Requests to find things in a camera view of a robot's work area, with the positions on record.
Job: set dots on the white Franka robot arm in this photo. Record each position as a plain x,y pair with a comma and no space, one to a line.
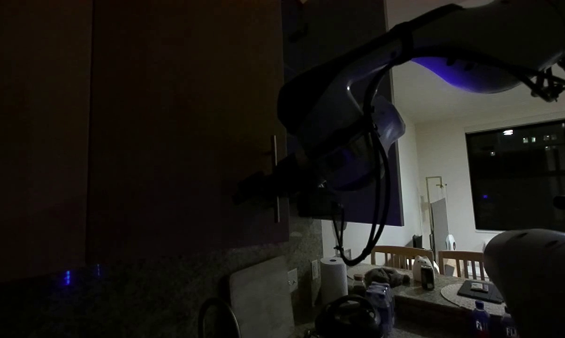
457,30

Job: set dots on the wooden chair back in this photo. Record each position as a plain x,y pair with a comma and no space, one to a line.
462,263

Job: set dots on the dark window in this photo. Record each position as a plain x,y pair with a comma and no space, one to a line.
519,180

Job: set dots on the dark bag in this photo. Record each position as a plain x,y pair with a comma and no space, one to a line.
387,276

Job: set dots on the curved metal faucet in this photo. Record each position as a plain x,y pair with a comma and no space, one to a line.
218,301

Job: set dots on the blue capped water bottle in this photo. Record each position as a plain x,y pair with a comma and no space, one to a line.
479,319

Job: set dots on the small black object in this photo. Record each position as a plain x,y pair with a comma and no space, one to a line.
417,240

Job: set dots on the flat dark cabinet door panel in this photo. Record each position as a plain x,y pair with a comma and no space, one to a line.
331,30

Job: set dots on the black flat tablet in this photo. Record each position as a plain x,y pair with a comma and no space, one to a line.
481,289

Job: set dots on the white paper towel roll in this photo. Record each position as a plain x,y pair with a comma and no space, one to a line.
333,280

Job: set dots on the white wall outlet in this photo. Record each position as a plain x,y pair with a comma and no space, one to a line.
292,280

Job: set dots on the pale cutting board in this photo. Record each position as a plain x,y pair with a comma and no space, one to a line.
263,301

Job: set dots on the blue indicator light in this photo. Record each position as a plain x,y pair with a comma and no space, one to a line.
66,278

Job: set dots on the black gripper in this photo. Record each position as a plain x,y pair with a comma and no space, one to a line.
310,169

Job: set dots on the white countertop appliance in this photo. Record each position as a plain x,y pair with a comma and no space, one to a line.
425,272

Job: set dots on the round placemat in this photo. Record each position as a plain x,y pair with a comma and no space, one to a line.
476,306

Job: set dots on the small white object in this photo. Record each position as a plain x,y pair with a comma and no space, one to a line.
451,242

